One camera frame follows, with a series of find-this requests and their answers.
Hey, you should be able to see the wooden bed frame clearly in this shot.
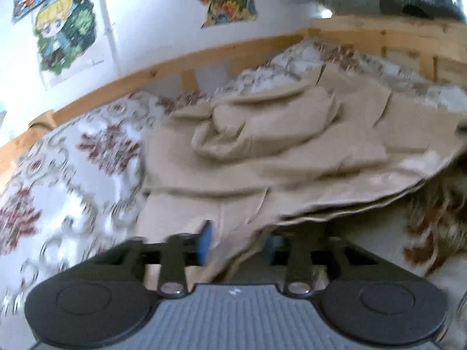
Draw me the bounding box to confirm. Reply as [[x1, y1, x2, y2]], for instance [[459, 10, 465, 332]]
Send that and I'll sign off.
[[0, 15, 467, 191]]

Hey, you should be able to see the floral printed blanket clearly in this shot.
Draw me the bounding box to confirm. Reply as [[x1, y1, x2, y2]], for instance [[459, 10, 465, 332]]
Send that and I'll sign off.
[[0, 38, 467, 336]]

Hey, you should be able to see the beige hooded zip jacket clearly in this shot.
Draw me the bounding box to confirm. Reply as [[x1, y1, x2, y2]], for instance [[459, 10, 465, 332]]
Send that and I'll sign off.
[[137, 64, 467, 286]]

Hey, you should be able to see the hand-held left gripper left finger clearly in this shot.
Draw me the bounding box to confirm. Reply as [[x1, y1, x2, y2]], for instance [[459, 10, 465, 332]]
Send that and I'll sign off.
[[88, 220, 214, 298]]

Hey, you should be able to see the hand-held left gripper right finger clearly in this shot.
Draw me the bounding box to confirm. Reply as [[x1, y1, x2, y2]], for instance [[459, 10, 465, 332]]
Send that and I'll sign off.
[[267, 230, 381, 298]]

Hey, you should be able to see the blond cartoon character wall poster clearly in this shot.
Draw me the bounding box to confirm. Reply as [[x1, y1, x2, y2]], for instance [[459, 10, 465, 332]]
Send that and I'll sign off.
[[32, 0, 112, 90]]

